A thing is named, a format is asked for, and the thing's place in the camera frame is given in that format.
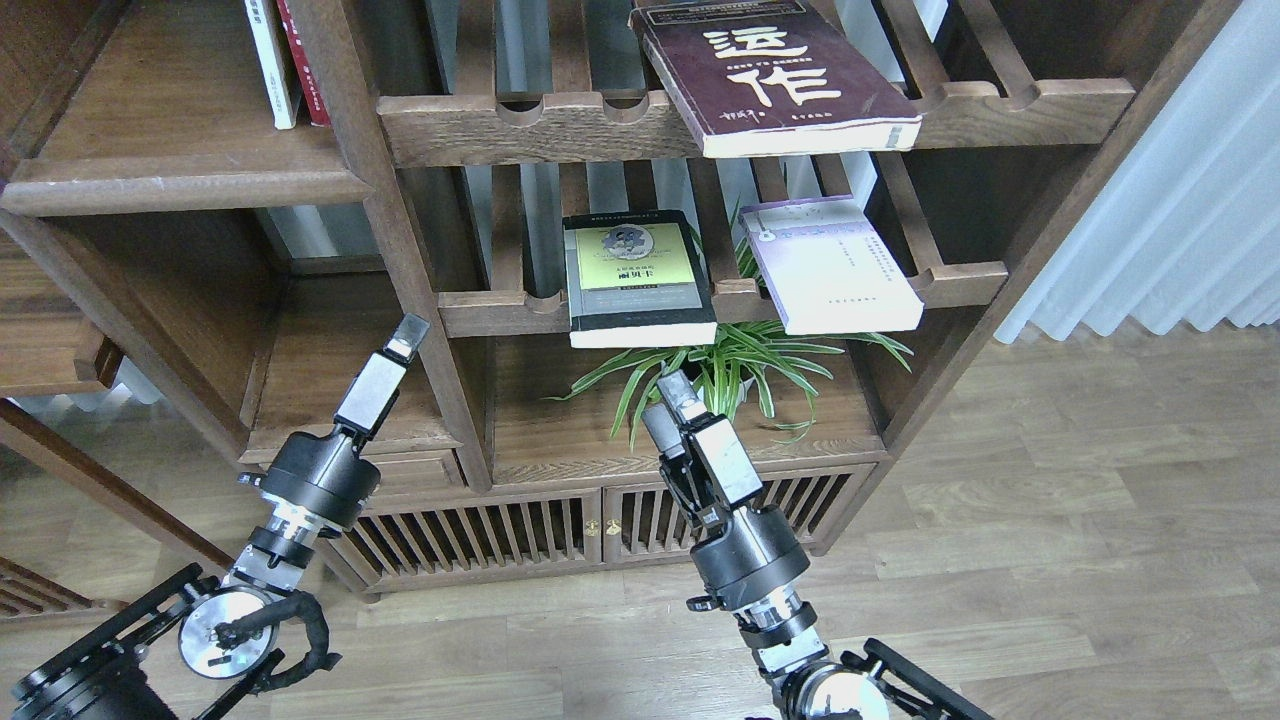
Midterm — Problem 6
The dark wooden bookshelf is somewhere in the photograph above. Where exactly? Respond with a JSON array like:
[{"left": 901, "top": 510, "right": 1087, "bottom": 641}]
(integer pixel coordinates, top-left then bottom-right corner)
[{"left": 3, "top": 1, "right": 1238, "bottom": 597}]

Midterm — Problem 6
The dark maroon book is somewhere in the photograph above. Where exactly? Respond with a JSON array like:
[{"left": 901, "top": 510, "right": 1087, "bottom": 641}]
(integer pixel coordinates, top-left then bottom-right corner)
[{"left": 628, "top": 1, "right": 922, "bottom": 158}]

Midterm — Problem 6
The white upright book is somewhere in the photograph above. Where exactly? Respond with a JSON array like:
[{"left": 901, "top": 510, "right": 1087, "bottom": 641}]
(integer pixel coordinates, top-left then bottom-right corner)
[{"left": 244, "top": 0, "right": 302, "bottom": 129}]

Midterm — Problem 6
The yellow and black book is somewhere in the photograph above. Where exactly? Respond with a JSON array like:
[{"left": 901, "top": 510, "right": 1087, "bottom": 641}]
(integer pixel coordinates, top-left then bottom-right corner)
[{"left": 563, "top": 209, "right": 718, "bottom": 348}]

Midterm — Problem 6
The red upright book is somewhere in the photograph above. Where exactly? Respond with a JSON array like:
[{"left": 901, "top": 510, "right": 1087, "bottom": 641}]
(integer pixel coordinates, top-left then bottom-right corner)
[{"left": 275, "top": 0, "right": 332, "bottom": 127}]

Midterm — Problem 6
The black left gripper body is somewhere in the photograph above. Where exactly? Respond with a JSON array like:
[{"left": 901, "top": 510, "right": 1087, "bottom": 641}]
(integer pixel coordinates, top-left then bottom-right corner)
[{"left": 238, "top": 425, "right": 381, "bottom": 530}]

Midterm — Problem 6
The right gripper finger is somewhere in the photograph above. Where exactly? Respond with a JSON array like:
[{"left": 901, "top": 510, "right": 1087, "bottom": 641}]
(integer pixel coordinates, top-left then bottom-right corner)
[
  {"left": 641, "top": 404, "right": 685, "bottom": 459},
  {"left": 655, "top": 370, "right": 763, "bottom": 512}
]

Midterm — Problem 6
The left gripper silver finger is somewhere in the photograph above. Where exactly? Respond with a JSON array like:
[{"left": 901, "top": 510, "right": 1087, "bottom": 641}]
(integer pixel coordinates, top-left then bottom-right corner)
[{"left": 334, "top": 313, "right": 431, "bottom": 441}]

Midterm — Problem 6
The white curtain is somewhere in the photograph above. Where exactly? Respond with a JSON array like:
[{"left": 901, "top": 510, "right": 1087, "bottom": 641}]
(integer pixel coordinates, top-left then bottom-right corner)
[{"left": 995, "top": 1, "right": 1279, "bottom": 343}]

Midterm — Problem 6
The green spider plant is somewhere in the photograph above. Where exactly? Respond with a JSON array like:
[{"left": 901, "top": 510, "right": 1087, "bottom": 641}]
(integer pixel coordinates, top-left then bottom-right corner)
[{"left": 566, "top": 218, "right": 909, "bottom": 434}]

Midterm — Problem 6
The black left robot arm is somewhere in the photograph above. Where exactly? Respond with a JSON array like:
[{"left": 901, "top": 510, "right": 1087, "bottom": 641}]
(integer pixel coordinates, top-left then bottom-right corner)
[{"left": 12, "top": 313, "right": 430, "bottom": 719}]

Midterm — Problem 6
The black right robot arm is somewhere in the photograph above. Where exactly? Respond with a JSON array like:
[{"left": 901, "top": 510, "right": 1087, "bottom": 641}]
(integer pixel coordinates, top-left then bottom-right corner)
[{"left": 643, "top": 372, "right": 986, "bottom": 719}]

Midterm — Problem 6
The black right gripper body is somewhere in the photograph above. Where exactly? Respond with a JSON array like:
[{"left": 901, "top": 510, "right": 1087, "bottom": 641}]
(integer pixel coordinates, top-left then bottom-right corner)
[{"left": 660, "top": 452, "right": 810, "bottom": 612}]

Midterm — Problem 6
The pale purple book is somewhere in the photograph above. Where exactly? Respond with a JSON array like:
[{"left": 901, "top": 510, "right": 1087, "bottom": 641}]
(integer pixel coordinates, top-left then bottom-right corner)
[{"left": 739, "top": 195, "right": 924, "bottom": 336}]

